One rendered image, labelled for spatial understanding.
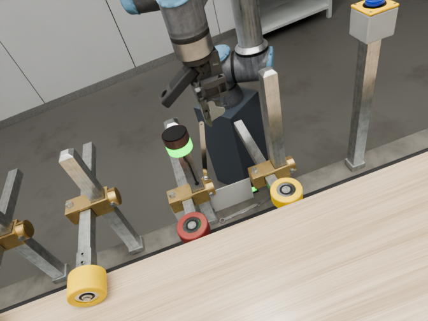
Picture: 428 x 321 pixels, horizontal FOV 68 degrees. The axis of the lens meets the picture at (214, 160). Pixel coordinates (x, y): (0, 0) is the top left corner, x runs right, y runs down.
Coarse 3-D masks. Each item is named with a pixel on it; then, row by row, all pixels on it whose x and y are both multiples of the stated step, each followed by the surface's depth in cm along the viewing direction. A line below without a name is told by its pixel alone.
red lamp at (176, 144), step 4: (188, 132) 72; (184, 136) 70; (188, 136) 71; (180, 140) 69; (184, 140) 70; (188, 140) 71; (164, 144) 71; (168, 144) 70; (172, 144) 69; (176, 144) 70; (180, 144) 70; (184, 144) 70; (168, 148) 71; (172, 148) 70; (176, 148) 70
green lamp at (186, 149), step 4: (188, 144) 71; (180, 148) 71; (184, 148) 71; (188, 148) 72; (168, 152) 73; (172, 152) 72; (176, 152) 71; (180, 152) 71; (184, 152) 72; (188, 152) 72; (172, 156) 73; (176, 156) 72; (180, 156) 72
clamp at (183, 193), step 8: (208, 184) 91; (168, 192) 92; (176, 192) 91; (184, 192) 91; (200, 192) 90; (208, 192) 91; (168, 200) 90; (176, 200) 89; (184, 200) 90; (200, 200) 92; (208, 200) 93; (176, 208) 91
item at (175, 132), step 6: (174, 126) 73; (180, 126) 72; (168, 132) 71; (174, 132) 71; (180, 132) 70; (168, 138) 70; (174, 138) 70; (180, 138) 69; (186, 162) 78; (192, 174) 84
